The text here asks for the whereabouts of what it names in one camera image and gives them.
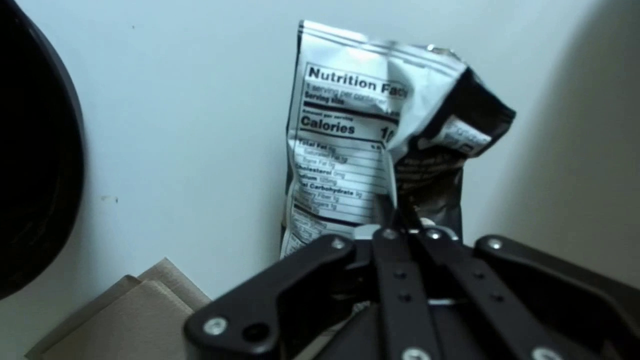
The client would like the black bowl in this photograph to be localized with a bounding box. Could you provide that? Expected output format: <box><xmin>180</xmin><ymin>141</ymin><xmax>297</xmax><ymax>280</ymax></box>
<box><xmin>0</xmin><ymin>0</ymin><xmax>87</xmax><ymax>302</ymax></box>

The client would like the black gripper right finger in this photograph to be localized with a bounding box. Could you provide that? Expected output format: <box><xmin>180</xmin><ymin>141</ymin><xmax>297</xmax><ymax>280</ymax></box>
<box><xmin>405</xmin><ymin>224</ymin><xmax>640</xmax><ymax>360</ymax></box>

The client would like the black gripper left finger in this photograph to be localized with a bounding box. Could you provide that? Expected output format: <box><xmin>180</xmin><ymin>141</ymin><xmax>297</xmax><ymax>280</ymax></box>
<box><xmin>181</xmin><ymin>227</ymin><xmax>444</xmax><ymax>360</ymax></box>

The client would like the white and black snack packet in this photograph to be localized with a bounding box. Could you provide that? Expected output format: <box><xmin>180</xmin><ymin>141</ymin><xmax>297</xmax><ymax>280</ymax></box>
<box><xmin>278</xmin><ymin>17</ymin><xmax>518</xmax><ymax>259</ymax></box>

